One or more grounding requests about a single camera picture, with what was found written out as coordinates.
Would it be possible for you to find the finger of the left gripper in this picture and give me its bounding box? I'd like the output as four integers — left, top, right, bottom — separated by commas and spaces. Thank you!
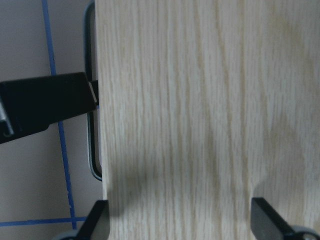
0, 72, 98, 144

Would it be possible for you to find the wooden drawer cabinet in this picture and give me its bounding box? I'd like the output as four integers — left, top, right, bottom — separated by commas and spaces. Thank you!
95, 0, 320, 240

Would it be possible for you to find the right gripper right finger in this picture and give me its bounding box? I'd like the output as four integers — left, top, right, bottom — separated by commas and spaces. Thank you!
250, 197, 303, 240

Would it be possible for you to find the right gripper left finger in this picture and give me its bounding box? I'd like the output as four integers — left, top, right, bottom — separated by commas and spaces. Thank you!
75, 200, 111, 240

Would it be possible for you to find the black metal drawer handle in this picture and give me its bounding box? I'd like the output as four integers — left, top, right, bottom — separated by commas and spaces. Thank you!
83, 0, 102, 182

